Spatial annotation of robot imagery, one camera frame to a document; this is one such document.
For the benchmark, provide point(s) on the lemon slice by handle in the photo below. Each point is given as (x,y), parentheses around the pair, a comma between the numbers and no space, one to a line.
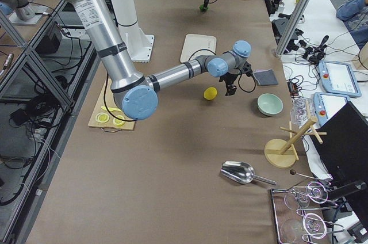
(102,117)

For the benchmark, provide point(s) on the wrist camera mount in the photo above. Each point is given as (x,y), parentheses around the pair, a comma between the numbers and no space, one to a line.
(247,70)

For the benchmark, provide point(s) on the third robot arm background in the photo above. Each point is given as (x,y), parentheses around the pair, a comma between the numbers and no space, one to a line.
(19,12)

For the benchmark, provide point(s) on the lower teach pendant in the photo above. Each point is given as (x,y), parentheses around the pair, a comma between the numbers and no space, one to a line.
(327,105)

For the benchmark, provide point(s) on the green lime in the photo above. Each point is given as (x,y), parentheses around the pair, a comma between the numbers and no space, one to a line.
(203,8)

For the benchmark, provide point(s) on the lemon slice near knife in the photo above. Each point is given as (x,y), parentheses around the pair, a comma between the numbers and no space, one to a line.
(119,121)

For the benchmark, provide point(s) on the wire glass rack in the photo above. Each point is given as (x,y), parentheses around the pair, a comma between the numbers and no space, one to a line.
(297,211)

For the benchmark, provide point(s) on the white rabbit tray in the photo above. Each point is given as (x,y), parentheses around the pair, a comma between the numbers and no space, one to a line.
(197,45)

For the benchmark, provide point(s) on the teach pendant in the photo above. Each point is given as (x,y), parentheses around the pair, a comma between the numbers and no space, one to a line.
(339,78)
(327,105)

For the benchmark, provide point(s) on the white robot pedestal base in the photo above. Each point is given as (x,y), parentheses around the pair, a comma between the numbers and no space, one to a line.
(139,44)

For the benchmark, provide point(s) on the metal scoop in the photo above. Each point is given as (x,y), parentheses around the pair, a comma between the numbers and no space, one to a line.
(242,173)

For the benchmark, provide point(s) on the yellow lemon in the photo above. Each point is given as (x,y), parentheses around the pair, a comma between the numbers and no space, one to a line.
(210,93)

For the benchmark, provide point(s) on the aluminium frame post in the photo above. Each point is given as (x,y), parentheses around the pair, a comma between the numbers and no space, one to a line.
(290,28)

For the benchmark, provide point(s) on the bamboo cutting board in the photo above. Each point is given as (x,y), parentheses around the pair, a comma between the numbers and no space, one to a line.
(106,99)

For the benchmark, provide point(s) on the upper teach pendant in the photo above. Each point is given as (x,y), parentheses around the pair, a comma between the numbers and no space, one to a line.
(339,78)

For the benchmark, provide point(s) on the grey folded cloth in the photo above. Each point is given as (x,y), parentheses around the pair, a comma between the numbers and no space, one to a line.
(265,77)

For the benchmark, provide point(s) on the wooden mug tree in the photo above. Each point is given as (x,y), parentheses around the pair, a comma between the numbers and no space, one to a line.
(282,153)

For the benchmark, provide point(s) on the mint green bowl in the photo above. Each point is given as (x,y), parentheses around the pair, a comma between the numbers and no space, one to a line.
(269,104)

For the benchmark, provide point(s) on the yellow plastic knife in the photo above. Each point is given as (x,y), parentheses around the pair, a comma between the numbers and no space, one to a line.
(111,109)

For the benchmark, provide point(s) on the black monitor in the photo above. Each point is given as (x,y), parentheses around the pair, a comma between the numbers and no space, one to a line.
(344,148)

